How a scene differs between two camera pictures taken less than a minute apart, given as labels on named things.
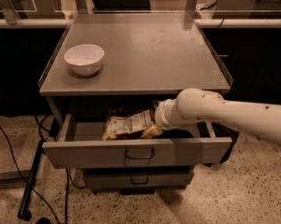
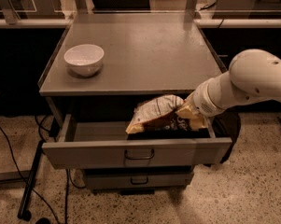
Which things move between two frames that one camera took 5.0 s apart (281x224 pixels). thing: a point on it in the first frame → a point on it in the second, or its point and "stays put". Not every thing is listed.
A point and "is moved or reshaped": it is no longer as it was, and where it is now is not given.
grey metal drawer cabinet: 105,75 stays put
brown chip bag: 118,127 is moved or reshaped
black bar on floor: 24,213 stays put
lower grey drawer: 136,178 stays put
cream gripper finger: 152,132 → 196,120
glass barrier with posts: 217,7 stays put
